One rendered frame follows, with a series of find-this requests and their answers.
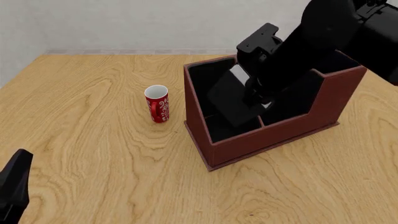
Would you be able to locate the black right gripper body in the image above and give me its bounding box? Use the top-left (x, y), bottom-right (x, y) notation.
top-left (256, 82), bottom-right (278, 110)

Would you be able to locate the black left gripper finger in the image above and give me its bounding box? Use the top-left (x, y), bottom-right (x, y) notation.
top-left (0, 148), bottom-right (34, 207)

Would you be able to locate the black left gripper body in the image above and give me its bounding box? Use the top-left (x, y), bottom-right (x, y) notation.
top-left (0, 202), bottom-right (30, 224)

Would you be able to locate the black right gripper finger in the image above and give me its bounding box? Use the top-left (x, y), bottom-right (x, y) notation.
top-left (243, 78), bottom-right (260, 105)

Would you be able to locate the black book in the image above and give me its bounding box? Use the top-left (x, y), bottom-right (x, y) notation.
top-left (206, 63), bottom-right (275, 128)

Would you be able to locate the red-brown desk caddy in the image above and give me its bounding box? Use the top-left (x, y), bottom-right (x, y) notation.
top-left (183, 49), bottom-right (368, 172)

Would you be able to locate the red mug with white pattern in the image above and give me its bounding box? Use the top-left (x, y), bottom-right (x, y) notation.
top-left (144, 84), bottom-right (170, 123)

